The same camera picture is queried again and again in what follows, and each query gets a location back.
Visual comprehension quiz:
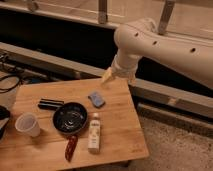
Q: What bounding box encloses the dark object at left edge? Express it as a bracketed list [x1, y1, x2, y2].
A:
[0, 105, 10, 139]

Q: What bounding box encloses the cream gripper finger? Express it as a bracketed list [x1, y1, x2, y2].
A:
[101, 68, 115, 84]

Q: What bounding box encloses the clear bottle with white label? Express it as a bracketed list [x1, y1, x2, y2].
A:
[88, 113, 101, 154]

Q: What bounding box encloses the black cable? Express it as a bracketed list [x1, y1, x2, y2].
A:
[0, 73, 23, 94]

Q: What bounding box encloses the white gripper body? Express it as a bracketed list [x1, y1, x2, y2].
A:
[111, 55, 138, 84]

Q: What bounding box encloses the black bowl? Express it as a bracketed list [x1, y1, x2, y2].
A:
[52, 102, 88, 135]

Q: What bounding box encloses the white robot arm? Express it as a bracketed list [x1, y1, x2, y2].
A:
[102, 18, 213, 89]

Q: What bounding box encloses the translucent plastic cup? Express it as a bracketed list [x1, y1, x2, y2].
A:
[15, 113, 41, 137]

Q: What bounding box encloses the black rectangular case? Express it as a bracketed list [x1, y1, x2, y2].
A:
[38, 99, 64, 110]

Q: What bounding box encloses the blue sponge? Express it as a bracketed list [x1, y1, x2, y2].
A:
[88, 92, 105, 108]

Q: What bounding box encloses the red chili pepper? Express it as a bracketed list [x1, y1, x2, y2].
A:
[65, 135, 78, 162]

